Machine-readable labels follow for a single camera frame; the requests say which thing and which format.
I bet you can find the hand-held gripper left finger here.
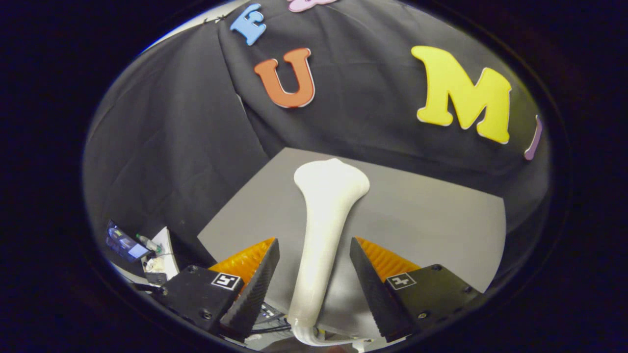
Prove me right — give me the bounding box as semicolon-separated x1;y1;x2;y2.
159;238;280;343

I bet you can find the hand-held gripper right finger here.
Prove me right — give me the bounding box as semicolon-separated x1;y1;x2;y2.
349;237;484;344

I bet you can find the white steamer hose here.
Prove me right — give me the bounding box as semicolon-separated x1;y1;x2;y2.
290;324;373;349

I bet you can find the white garment steamer head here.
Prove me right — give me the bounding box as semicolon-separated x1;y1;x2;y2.
287;158;370;330

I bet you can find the grey cabinet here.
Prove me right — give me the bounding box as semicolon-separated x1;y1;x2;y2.
197;147;507;351

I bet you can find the white device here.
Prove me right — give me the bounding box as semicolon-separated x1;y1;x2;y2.
141;226;181;284

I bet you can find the small lit screen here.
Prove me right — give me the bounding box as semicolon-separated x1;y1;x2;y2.
105;220;152;262

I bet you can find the black backdrop cloth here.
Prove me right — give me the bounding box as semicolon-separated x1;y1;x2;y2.
82;0;551;275

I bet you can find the bundle of thin black wires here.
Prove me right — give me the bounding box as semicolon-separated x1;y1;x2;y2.
253;304;290;336

